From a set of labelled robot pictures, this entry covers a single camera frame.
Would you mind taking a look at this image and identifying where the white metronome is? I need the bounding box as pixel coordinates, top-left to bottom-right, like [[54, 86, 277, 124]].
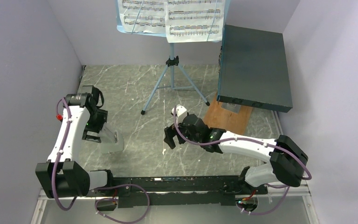
[[98, 122, 124, 154]]

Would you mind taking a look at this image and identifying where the light blue music stand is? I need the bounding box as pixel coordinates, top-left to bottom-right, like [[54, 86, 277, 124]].
[[116, 0, 232, 116]]

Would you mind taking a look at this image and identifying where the sheet music page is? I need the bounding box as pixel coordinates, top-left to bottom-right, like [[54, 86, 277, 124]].
[[117, 0, 166, 34], [164, 0, 230, 43]]

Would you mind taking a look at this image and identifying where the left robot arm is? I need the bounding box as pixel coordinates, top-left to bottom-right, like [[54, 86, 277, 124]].
[[35, 85, 124, 198]]

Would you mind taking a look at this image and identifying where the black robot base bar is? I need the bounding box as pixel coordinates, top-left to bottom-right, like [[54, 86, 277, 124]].
[[87, 175, 268, 208]]

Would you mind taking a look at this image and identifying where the wooden board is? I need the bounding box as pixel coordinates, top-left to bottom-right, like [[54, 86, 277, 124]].
[[203, 93, 253, 135]]

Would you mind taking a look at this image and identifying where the small grey metal plate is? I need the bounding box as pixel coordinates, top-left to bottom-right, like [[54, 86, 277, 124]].
[[221, 103, 241, 113]]

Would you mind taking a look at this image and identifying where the dark green metal rack unit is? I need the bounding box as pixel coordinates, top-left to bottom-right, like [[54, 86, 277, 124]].
[[216, 24, 293, 113]]

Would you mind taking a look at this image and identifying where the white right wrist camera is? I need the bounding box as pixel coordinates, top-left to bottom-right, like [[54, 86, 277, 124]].
[[171, 105, 189, 125]]

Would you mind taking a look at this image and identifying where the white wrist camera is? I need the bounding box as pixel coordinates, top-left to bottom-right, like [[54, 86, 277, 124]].
[[171, 105, 189, 125], [56, 114, 63, 122]]

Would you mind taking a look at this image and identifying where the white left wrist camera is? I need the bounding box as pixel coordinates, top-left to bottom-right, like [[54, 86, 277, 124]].
[[56, 114, 63, 122]]

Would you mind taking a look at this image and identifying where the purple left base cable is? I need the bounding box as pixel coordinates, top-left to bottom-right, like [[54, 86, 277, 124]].
[[94, 184, 151, 224]]

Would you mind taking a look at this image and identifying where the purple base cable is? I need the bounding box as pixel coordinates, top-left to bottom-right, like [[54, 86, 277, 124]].
[[236, 185, 291, 217], [94, 184, 151, 224]]

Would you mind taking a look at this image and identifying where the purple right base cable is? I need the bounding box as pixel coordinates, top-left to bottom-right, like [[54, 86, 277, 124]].
[[236, 185, 291, 217]]

